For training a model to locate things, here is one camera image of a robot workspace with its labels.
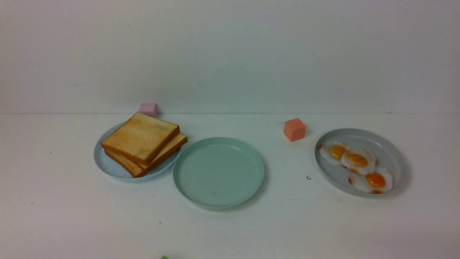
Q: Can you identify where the toast slice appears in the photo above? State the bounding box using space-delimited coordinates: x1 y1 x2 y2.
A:
137 134 188 170
101 113 180 165
104 149 180 178

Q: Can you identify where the mint green plate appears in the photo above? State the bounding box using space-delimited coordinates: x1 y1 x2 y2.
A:
172 137 265 210

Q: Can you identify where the orange cube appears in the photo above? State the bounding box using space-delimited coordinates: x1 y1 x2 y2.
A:
283 118 306 142

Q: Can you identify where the pink cube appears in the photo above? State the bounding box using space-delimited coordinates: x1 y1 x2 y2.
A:
138 102 157 118

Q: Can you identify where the light blue plate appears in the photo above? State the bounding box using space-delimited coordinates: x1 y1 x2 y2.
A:
93 122 183 183

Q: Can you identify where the grey plate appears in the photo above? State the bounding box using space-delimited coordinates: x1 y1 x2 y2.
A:
315 128 410 199

